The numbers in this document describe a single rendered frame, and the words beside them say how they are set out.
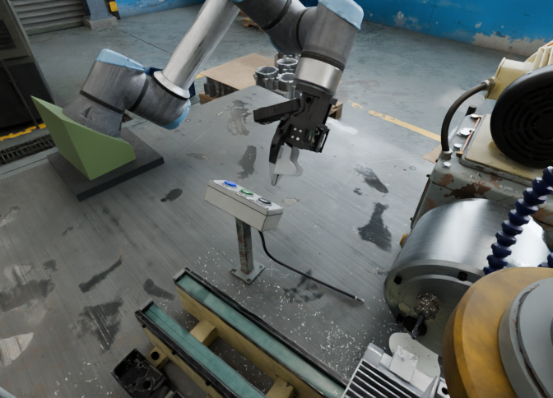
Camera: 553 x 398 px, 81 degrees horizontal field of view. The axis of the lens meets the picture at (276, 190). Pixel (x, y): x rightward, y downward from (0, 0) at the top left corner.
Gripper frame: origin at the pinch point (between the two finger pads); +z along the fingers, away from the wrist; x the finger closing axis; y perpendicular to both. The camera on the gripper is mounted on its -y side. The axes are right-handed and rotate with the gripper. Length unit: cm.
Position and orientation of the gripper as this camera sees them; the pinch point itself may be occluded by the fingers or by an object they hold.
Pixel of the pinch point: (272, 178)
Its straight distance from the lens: 70.4
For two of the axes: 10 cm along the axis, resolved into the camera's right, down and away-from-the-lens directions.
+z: -3.2, 9.2, 2.1
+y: 8.1, 3.8, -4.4
